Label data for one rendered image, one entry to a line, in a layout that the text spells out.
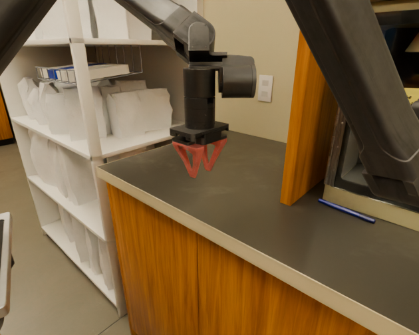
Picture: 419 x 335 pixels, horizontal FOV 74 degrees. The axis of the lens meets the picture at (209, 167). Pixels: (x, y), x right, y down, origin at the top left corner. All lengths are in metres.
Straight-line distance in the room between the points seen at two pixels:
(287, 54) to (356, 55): 0.97
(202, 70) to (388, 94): 0.28
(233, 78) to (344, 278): 0.41
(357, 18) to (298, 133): 0.41
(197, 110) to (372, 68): 0.28
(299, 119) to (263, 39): 0.71
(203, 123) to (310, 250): 0.34
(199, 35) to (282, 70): 0.80
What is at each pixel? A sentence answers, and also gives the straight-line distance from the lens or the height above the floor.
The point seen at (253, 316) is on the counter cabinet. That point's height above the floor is 0.72.
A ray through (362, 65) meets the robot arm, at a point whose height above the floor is 1.31.
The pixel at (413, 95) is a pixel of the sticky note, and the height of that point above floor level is 1.24.
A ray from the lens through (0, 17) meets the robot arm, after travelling 0.21.
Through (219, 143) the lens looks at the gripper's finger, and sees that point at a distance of 0.54.
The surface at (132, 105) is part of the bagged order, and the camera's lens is 1.42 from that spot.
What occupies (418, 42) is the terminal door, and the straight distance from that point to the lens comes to 0.70.
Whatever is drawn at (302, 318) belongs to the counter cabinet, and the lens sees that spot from 0.69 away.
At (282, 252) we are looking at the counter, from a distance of 0.61.
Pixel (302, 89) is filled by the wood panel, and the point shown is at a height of 1.24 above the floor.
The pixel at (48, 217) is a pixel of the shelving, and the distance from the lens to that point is 2.50.
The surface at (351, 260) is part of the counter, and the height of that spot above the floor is 0.94.
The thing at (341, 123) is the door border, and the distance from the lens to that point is 0.74.
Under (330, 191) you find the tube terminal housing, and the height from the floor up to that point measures 0.97.
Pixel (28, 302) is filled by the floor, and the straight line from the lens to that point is 2.03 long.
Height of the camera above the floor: 1.32
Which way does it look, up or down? 23 degrees down
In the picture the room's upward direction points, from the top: straight up
